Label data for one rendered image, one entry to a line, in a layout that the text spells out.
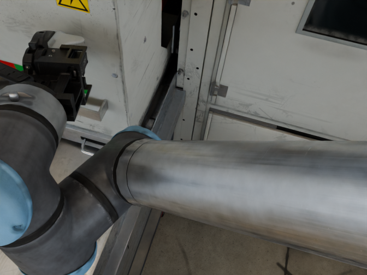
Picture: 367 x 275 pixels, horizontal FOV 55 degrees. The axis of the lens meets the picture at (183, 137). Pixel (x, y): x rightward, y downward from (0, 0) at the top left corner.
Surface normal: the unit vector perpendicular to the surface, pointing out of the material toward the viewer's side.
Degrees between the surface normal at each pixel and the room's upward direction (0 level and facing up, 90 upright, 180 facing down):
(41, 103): 38
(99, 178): 9
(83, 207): 26
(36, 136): 51
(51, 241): 69
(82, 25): 90
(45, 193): 73
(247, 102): 90
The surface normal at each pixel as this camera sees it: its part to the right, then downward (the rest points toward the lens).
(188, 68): -0.28, 0.80
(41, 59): 0.07, -0.74
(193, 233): 0.07, -0.55
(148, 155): -0.64, -0.58
